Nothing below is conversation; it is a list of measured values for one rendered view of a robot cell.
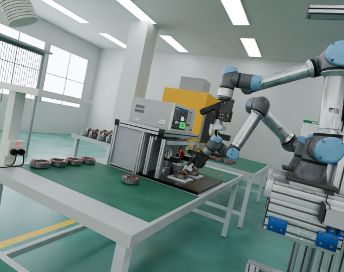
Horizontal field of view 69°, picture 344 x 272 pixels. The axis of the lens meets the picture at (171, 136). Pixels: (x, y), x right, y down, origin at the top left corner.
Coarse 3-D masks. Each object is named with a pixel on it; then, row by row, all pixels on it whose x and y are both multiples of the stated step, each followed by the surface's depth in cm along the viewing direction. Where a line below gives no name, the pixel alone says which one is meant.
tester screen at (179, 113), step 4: (176, 108) 188; (176, 112) 189; (180, 112) 196; (184, 112) 202; (176, 116) 190; (180, 116) 197; (184, 116) 203; (176, 120) 192; (180, 120) 199; (176, 124) 193; (180, 128) 202
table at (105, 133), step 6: (90, 132) 330; (96, 132) 337; (102, 132) 349; (108, 132) 359; (78, 138) 336; (84, 138) 332; (90, 138) 328; (96, 138) 339; (108, 138) 316; (78, 144) 346; (102, 144) 318; (108, 144) 314; (72, 150) 345; (180, 150) 456; (186, 150) 481; (72, 156) 345
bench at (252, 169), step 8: (200, 152) 445; (208, 160) 353; (240, 160) 447; (248, 160) 480; (224, 168) 333; (232, 168) 329; (240, 168) 337; (248, 168) 355; (256, 168) 374; (264, 168) 399; (256, 176) 322; (264, 176) 476; (248, 184) 322; (248, 192) 322; (256, 192) 482; (256, 200) 481; (224, 208) 335; (240, 216) 325; (240, 224) 325
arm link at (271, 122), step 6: (246, 102) 182; (252, 102) 172; (246, 108) 182; (270, 114) 178; (264, 120) 180; (270, 120) 179; (276, 120) 180; (270, 126) 181; (276, 126) 180; (282, 126) 181; (276, 132) 182; (282, 132) 181; (288, 132) 182; (282, 138) 183; (288, 138) 181; (294, 138) 181; (282, 144) 185; (288, 144) 182; (288, 150) 186
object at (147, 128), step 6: (120, 120) 190; (126, 120) 202; (126, 126) 187; (132, 126) 185; (138, 126) 182; (144, 126) 180; (150, 126) 181; (150, 132) 178; (156, 132) 175; (162, 132) 173; (168, 132) 179; (174, 132) 187; (180, 132) 197; (192, 138) 222
